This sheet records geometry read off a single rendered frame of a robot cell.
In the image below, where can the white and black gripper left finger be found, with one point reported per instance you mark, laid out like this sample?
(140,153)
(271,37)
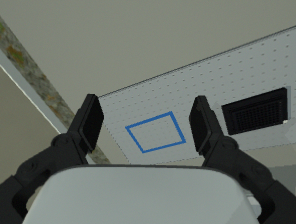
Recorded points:
(66,150)

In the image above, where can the blue taped square outline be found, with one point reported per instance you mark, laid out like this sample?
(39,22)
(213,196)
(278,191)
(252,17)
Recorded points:
(154,118)

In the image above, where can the black well plate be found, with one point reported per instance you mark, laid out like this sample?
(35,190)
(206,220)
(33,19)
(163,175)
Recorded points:
(257,115)

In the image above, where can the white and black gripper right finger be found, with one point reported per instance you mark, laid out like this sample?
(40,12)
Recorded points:
(278,204)

